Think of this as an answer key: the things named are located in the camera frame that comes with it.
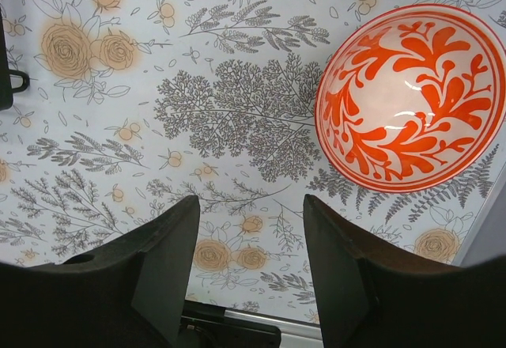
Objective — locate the black wire dish rack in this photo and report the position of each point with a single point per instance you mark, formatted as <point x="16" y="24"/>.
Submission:
<point x="7" y="90"/>

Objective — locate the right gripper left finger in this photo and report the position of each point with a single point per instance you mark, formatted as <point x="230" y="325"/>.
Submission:
<point x="128" y="292"/>

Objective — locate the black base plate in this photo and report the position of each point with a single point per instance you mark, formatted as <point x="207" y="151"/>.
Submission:
<point x="206" y="325"/>

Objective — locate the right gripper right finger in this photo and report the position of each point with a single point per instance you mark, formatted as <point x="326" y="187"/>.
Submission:
<point x="370" y="293"/>

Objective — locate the red floral pattern bowl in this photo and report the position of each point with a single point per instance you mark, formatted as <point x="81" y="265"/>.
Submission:
<point x="412" y="98"/>

